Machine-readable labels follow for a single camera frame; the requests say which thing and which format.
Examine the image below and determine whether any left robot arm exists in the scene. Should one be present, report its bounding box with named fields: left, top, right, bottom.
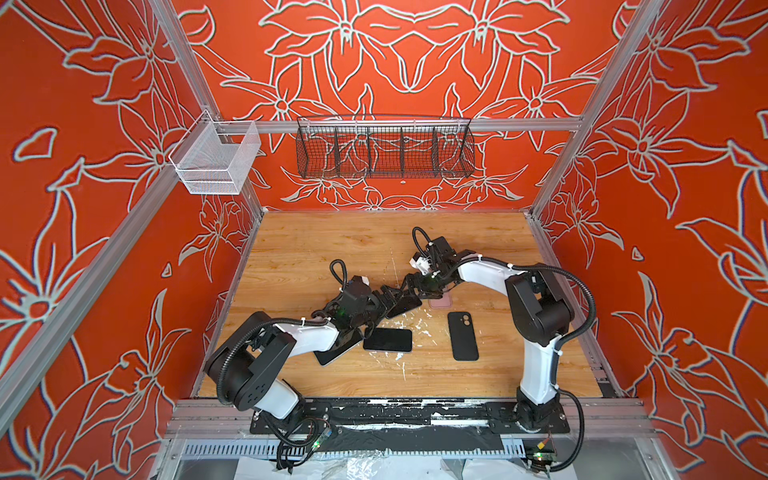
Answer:
left=204, top=276, right=422, bottom=422

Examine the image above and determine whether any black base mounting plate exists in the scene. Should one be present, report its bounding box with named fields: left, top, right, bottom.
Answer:
left=249, top=397, right=571, bottom=436

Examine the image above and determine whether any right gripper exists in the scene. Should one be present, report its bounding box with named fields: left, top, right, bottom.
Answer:
left=397, top=266, right=452, bottom=300

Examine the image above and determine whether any black wire basket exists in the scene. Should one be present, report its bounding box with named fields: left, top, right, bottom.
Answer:
left=296, top=114, right=476, bottom=180

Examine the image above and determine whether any pink phone case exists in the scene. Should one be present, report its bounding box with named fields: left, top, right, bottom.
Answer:
left=428, top=293, right=453, bottom=309

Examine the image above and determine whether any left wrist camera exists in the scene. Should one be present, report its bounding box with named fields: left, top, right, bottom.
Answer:
left=350, top=275, right=372, bottom=295

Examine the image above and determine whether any black smartphone picked up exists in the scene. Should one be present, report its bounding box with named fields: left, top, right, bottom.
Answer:
left=387, top=294, right=422, bottom=319

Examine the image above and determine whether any white mesh basket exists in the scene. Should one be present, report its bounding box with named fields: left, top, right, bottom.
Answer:
left=169, top=110, right=262, bottom=195

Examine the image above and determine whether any aluminium frame rail back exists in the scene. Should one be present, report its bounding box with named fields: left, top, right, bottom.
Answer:
left=214, top=117, right=582, bottom=135

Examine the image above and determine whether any black smartphone front centre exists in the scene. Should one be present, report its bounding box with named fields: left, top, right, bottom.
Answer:
left=363, top=328, right=413, bottom=353

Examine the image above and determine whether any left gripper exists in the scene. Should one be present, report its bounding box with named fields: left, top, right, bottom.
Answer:
left=350, top=285, right=403, bottom=330

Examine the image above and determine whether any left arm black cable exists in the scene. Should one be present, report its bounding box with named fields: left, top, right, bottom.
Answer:
left=328, top=259, right=350, bottom=293

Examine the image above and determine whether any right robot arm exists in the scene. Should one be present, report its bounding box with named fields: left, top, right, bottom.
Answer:
left=405, top=237, right=597, bottom=432

